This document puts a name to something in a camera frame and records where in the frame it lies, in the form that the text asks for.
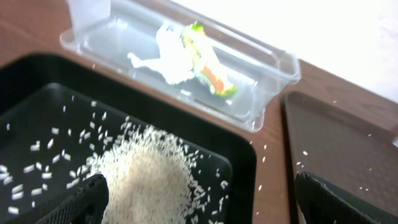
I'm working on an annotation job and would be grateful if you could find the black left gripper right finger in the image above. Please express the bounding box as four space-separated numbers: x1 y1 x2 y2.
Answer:
294 172 397 224

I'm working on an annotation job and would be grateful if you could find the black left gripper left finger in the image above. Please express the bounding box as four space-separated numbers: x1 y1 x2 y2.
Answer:
32 174 109 223

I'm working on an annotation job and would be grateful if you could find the white tissue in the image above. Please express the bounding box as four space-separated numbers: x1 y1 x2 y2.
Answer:
127 23 195 85

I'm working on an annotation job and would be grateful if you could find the green yellow snack wrapper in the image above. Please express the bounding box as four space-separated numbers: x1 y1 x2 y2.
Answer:
181 22 238 98

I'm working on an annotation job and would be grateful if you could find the brown serving tray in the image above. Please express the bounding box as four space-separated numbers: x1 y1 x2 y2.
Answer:
281 91 397 223

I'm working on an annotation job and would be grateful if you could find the white rice pile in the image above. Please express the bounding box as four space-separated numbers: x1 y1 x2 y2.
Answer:
0 95 231 224

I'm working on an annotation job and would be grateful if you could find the black plastic tray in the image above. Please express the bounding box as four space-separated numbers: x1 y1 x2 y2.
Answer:
1 54 256 223

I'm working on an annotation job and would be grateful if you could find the clear plastic bin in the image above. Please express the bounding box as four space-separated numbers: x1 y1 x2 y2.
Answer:
60 1 301 133

